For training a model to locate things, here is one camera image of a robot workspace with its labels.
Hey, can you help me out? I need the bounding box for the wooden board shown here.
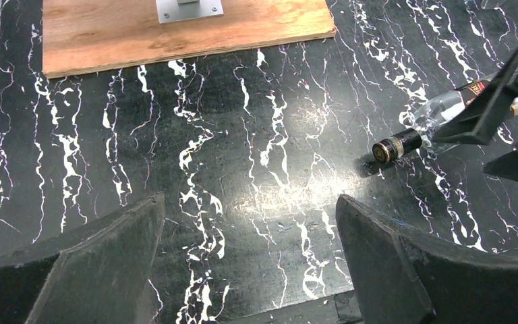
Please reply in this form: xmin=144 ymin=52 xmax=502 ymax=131
xmin=42 ymin=1 xmax=337 ymax=78

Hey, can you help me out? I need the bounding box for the metal stand post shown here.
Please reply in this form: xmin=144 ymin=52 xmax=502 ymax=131
xmin=155 ymin=0 xmax=224 ymax=24

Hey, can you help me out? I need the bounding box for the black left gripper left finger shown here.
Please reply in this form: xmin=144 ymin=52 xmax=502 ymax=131
xmin=0 ymin=192 xmax=165 ymax=323

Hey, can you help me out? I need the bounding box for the clear bottle black cap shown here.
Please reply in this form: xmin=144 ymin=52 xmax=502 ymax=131
xmin=372 ymin=74 xmax=496 ymax=165

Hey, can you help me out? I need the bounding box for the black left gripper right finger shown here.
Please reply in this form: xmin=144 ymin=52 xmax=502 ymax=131
xmin=335 ymin=194 xmax=518 ymax=323

